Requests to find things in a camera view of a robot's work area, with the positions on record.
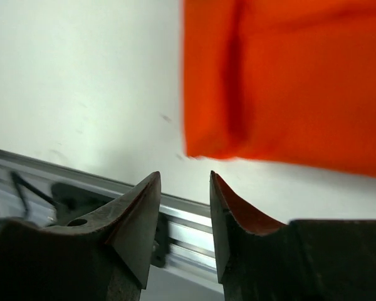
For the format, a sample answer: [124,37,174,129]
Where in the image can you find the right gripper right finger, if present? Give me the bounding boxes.
[210,172,376,300]

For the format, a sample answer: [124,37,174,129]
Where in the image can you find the aluminium front rail frame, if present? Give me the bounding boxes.
[0,150,224,300]

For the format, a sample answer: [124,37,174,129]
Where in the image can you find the orange t shirt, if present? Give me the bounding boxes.
[183,1,376,177]

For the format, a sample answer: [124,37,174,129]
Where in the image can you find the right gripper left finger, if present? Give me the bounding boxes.
[0,172,161,300]

